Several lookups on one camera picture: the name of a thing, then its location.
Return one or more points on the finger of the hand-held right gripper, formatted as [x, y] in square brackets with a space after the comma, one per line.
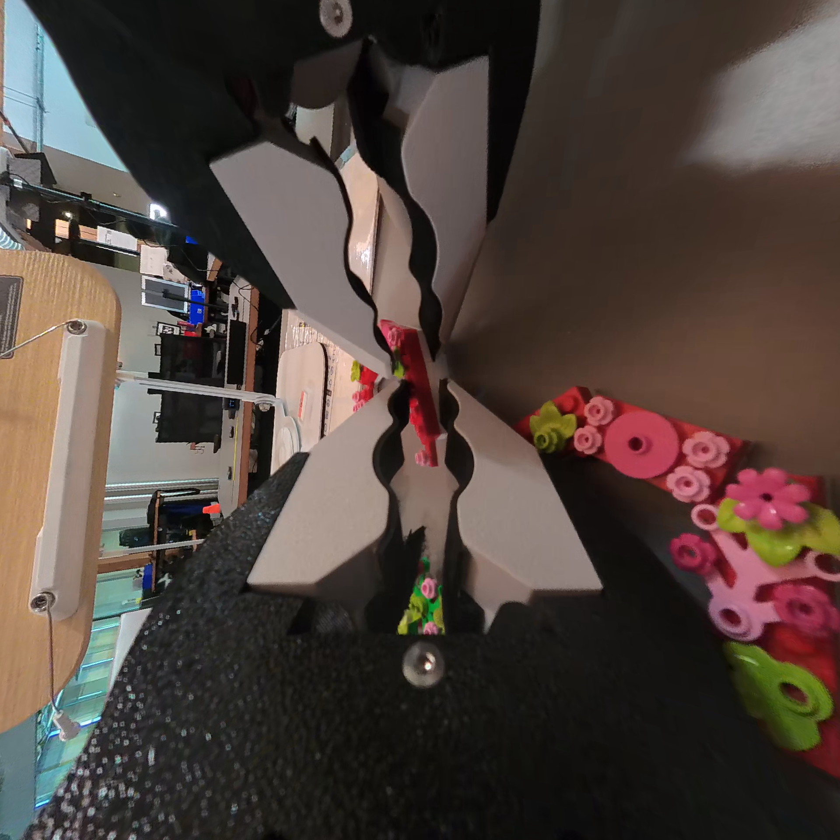
[453, 164]
[282, 216]

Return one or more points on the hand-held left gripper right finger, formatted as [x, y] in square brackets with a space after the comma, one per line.
[518, 525]

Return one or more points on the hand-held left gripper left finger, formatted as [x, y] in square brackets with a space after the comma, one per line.
[328, 512]

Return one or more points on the red lego strip with flowers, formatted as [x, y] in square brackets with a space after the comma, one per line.
[423, 400]

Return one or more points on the green and pink lego piece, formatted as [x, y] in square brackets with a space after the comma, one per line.
[420, 597]

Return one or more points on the pink flower lego assembly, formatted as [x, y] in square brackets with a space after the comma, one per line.
[636, 443]

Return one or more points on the clear plastic bag with label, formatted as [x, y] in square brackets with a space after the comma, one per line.
[359, 253]

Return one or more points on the white rounded board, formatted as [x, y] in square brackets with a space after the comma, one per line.
[308, 374]

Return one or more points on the clear acrylic stand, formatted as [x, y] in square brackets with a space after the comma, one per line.
[197, 388]

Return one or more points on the black monitor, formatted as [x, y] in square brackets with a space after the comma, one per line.
[187, 387]

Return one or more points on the white bar on board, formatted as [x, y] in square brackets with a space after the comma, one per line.
[72, 459]

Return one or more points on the wooden board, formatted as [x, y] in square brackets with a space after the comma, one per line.
[26, 459]

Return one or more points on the red lego frame with flowers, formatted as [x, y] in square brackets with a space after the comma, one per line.
[367, 380]

